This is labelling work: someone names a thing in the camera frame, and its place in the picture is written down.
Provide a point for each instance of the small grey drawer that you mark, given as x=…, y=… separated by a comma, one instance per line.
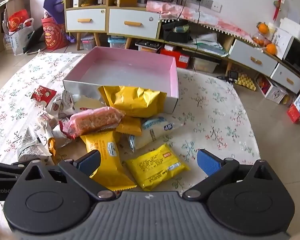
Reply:
x=280, y=76

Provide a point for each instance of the red gift bag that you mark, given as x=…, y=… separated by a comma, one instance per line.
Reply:
x=16, y=21

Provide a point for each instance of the pile of papers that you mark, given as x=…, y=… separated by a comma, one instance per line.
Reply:
x=207, y=43

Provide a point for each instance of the black storage bin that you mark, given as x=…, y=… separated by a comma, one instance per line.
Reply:
x=175, y=36

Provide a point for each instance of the white foam box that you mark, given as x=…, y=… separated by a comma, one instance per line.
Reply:
x=292, y=26

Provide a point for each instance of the small orange-yellow packet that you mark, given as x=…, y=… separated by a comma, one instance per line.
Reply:
x=128, y=126

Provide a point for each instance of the white blue bread packet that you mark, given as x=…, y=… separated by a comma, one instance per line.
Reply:
x=152, y=130

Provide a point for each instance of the pink snack packet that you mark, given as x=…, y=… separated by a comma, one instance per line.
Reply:
x=95, y=121

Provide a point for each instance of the single wall socket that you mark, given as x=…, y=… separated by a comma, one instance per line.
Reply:
x=217, y=7

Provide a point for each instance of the white packet black print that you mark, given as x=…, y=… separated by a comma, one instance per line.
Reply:
x=30, y=142

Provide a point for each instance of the clear plastic bin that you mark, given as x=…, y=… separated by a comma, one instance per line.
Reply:
x=205, y=65

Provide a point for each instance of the black adapter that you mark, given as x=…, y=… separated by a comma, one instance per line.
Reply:
x=232, y=76

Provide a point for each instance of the clear storage bin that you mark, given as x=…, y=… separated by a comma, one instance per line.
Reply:
x=88, y=43

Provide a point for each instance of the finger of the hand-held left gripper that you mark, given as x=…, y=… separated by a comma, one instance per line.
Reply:
x=5, y=171

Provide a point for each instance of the red printed bag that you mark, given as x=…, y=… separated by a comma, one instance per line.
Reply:
x=52, y=36

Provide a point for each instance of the white shopping bag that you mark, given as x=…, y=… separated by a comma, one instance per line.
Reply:
x=18, y=42

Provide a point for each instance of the pink cardboard box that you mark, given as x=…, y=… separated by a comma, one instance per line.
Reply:
x=127, y=62

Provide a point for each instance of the yellow packet oval label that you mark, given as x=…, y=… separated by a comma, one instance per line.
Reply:
x=112, y=165

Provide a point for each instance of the yellow foam tray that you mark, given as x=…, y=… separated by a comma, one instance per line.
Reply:
x=245, y=82

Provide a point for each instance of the blue lid storage bin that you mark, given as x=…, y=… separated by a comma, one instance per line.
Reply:
x=116, y=42

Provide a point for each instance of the red white snack packet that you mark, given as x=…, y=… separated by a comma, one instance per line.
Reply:
x=42, y=96

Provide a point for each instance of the pink cloth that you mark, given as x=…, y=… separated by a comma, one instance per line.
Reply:
x=210, y=17

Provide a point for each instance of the wide white drawer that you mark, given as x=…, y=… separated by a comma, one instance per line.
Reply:
x=120, y=30

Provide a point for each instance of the narrow white drawer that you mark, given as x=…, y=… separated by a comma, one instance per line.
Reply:
x=75, y=25

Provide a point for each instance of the red flat box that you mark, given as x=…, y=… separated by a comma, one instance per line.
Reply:
x=172, y=56

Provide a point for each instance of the large yellow snack packet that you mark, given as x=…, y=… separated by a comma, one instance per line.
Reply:
x=132, y=100

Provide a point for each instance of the orange with leaves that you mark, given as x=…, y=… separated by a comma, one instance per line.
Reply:
x=263, y=28

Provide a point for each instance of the microwave oven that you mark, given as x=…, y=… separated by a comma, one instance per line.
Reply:
x=297, y=52

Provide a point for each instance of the black flat board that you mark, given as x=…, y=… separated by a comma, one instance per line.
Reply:
x=32, y=41

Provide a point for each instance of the wall socket strip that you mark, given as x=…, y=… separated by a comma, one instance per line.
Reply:
x=205, y=2

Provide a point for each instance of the wooden bookshelf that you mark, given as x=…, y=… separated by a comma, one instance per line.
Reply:
x=17, y=7

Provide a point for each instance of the large grey drawer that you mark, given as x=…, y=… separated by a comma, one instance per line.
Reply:
x=240, y=52

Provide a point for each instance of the white packet round brown label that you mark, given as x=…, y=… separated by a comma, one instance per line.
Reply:
x=62, y=102

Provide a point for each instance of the white printed card box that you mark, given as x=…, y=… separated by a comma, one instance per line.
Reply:
x=281, y=42

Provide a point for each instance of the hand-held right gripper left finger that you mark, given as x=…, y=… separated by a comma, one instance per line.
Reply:
x=88, y=162

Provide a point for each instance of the white packet orange edge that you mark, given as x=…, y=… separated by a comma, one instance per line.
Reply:
x=51, y=145

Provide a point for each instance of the purple hat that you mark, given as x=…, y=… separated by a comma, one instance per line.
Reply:
x=52, y=7

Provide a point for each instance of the yellow packet red label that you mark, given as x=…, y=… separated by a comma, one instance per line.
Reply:
x=155, y=167

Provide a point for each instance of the white printed floor box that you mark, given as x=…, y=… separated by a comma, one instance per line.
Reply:
x=275, y=93

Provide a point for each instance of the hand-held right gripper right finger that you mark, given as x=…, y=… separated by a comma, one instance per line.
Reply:
x=207, y=162

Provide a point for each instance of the low wooden cabinet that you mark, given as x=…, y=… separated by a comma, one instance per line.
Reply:
x=223, y=40

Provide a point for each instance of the plain orange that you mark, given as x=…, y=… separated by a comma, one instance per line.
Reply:
x=271, y=49

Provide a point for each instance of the small white packet red print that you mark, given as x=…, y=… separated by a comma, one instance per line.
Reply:
x=46, y=120

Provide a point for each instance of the clear jar of oranges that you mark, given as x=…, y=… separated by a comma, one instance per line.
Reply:
x=258, y=40

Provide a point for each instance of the black keyboard box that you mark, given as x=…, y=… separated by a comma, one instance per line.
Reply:
x=147, y=44

